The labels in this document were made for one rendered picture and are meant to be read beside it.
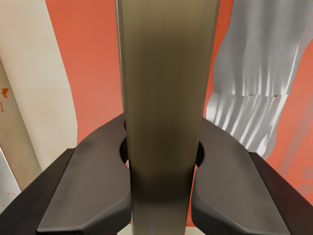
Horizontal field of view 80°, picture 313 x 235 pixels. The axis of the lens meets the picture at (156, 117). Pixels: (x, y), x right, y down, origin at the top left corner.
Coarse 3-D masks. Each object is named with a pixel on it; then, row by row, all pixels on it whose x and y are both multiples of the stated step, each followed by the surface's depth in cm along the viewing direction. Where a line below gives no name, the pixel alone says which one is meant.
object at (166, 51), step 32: (128, 0) 5; (160, 0) 5; (192, 0) 5; (128, 32) 5; (160, 32) 5; (192, 32) 5; (128, 64) 6; (160, 64) 6; (192, 64) 6; (128, 96) 6; (160, 96) 6; (192, 96) 6; (128, 128) 7; (160, 128) 7; (192, 128) 7; (160, 160) 8; (192, 160) 8; (160, 192) 8; (160, 224) 10
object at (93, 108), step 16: (80, 96) 18; (96, 96) 18; (112, 96) 18; (208, 96) 17; (288, 96) 17; (304, 96) 17; (80, 112) 18; (96, 112) 18; (112, 112) 18; (288, 112) 18; (80, 128) 19; (96, 128) 19; (288, 128) 19; (272, 160) 21; (192, 224) 27
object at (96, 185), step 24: (120, 120) 11; (96, 144) 9; (120, 144) 9; (72, 168) 8; (96, 168) 8; (120, 168) 8; (72, 192) 7; (96, 192) 7; (120, 192) 7; (48, 216) 6; (72, 216) 6; (96, 216) 6; (120, 216) 7
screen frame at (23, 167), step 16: (0, 64) 16; (0, 80) 16; (0, 96) 16; (0, 112) 16; (16, 112) 18; (0, 128) 16; (16, 128) 18; (0, 144) 16; (16, 144) 18; (0, 160) 17; (16, 160) 18; (32, 160) 20; (0, 176) 18; (16, 176) 18; (32, 176) 21; (0, 192) 19; (16, 192) 19; (0, 208) 20
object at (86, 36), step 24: (48, 0) 14; (72, 0) 14; (96, 0) 14; (72, 24) 15; (96, 24) 15; (72, 48) 16; (96, 48) 16; (216, 48) 15; (312, 48) 15; (72, 72) 17; (96, 72) 17; (312, 72) 16
